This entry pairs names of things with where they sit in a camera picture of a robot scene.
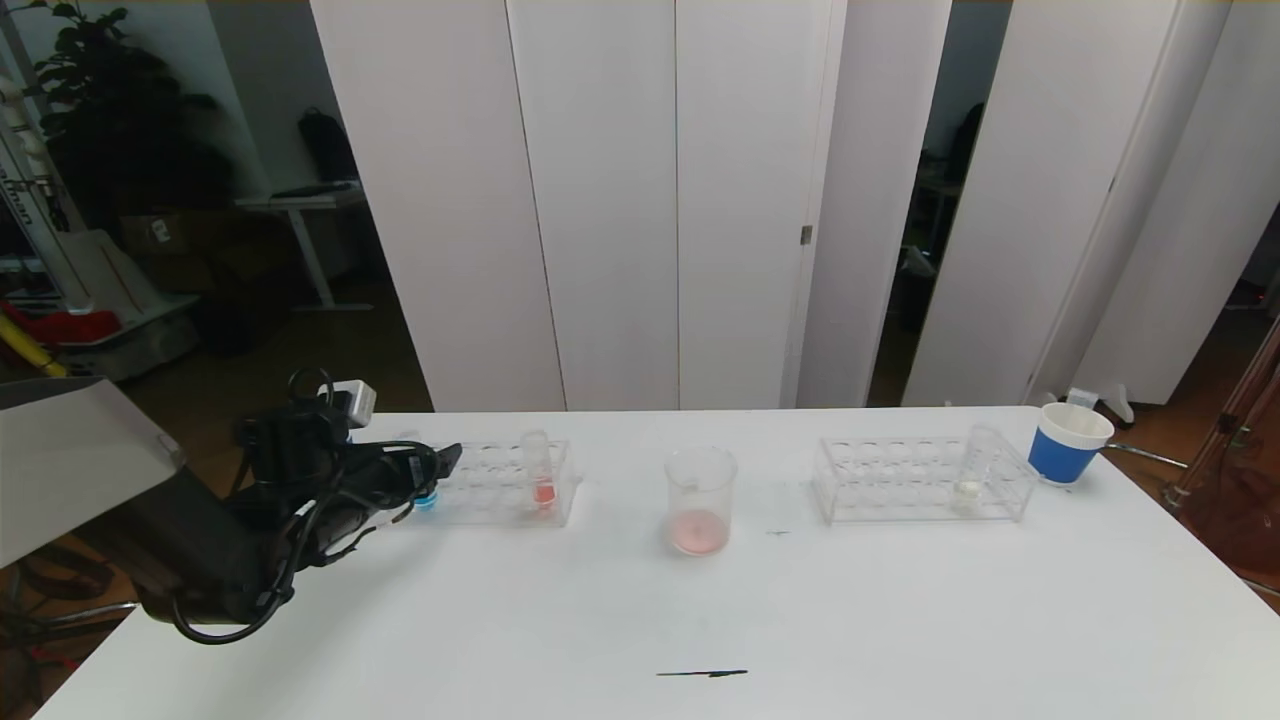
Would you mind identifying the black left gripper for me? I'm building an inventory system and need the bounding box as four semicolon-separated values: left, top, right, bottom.
345;442;463;509

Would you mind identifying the clear acrylic test tube rack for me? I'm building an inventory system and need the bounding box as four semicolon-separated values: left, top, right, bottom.
400;434;582;527
811;434;1039;525

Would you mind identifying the clear glass beaker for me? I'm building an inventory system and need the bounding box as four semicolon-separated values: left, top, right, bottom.
665;446;739;557

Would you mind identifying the test tube with yellow pigment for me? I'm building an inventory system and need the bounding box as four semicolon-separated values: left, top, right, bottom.
950;424;1003;515

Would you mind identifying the white standing desk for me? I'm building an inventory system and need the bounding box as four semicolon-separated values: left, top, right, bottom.
235;185;374;313

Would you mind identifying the grey storage bin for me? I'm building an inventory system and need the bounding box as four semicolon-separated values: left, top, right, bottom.
58;297;199;383

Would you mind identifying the black backpack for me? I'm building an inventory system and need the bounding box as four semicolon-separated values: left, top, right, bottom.
297;106;357;183

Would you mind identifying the brown cardboard box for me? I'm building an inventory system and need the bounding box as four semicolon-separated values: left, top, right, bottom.
117;209;239;293

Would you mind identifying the white leaning board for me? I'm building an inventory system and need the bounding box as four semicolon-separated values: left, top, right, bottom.
58;229;159;321

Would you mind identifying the red bag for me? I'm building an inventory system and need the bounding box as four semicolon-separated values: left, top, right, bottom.
0;298;121;346

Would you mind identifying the metal chair base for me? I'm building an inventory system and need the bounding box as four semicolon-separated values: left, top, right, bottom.
0;560;141;701

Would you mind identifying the dark green potted plant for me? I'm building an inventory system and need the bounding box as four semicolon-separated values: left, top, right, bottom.
18;0;234;239

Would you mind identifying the white banner stand with lettering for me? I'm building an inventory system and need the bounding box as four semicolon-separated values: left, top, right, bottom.
0;68;89;309

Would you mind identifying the blue and white paper cup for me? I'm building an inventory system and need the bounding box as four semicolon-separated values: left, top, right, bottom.
1028;402;1115;486

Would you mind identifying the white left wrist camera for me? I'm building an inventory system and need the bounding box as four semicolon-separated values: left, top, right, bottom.
318;380;377;429

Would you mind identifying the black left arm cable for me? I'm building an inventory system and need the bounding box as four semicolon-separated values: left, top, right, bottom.
170;368;441;646

